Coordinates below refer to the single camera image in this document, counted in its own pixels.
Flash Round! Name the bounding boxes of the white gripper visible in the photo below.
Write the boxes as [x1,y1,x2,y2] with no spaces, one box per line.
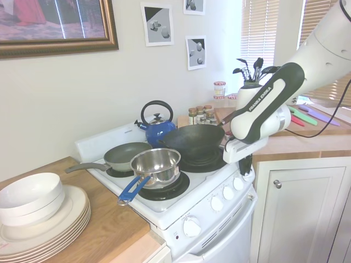
[222,135,270,176]

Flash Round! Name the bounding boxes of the white electric stove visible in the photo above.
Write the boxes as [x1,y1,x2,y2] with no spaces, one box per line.
[74,122,258,263]

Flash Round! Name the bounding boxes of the black coil burner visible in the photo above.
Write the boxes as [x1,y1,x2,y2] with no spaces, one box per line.
[179,149,229,174]
[138,171,191,201]
[105,166,135,179]

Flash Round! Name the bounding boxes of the red knife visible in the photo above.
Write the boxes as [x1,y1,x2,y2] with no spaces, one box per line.
[290,115,306,127]

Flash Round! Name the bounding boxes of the white cabinet door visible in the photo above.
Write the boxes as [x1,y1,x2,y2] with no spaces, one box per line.
[253,160,351,263]

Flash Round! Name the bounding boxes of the green knife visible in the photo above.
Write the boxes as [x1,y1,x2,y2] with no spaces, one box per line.
[287,105,319,127]

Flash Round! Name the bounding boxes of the wooden cutting board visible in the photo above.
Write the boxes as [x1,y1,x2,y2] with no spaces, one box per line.
[213,105,351,138]

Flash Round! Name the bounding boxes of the large white oven knob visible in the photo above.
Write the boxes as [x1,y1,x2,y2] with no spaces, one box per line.
[183,215,202,238]

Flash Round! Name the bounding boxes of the purple knife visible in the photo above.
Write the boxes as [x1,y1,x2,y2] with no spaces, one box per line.
[298,104,342,127]

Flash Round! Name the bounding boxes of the black tongs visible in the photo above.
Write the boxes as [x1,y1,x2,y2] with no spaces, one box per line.
[253,57,265,82]

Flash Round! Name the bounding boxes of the black ladle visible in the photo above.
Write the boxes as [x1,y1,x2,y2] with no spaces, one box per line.
[261,65,282,81]

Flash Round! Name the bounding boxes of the black slotted spatula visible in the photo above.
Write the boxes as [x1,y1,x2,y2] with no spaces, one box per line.
[233,58,252,82]

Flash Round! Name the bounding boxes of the medium grey shapes print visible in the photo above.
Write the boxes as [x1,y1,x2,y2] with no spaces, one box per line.
[185,35,207,72]

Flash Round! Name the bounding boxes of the grey frying pan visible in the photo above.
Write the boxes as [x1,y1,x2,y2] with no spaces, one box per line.
[65,142,154,174]

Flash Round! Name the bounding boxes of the narrow wooden window blind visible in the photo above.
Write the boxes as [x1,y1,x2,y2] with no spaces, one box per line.
[241,0,276,71]

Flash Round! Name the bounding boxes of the wide wooden window blind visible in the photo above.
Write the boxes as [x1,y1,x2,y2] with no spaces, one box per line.
[297,0,351,108]

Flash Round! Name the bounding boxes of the large grey shapes print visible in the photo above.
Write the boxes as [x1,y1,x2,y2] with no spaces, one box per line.
[140,2,174,48]

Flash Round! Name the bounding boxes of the small grey shapes print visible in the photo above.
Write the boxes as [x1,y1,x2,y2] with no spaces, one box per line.
[183,0,207,16]

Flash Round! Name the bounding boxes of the cream dinner plate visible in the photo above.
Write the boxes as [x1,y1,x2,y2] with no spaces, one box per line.
[0,212,92,259]
[0,202,91,250]
[0,185,90,243]
[0,198,90,247]
[0,205,92,253]
[0,208,92,256]

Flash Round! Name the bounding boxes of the white ceramic bowl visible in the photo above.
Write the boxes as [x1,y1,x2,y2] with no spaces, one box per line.
[0,172,63,218]
[0,188,66,227]

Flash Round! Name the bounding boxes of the gold framed painting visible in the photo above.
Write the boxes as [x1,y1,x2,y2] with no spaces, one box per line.
[0,0,120,60]

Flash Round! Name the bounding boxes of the black wok wooden handle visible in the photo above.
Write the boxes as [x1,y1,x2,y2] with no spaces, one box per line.
[157,115,234,159]

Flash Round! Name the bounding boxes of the steel saucepan blue handle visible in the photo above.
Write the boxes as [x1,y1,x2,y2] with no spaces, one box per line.
[117,147,182,206]

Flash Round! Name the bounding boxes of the blue kettle black handle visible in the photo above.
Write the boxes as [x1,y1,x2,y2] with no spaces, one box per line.
[133,100,177,147]

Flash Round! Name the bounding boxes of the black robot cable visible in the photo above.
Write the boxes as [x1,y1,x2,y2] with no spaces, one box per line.
[285,78,351,138]

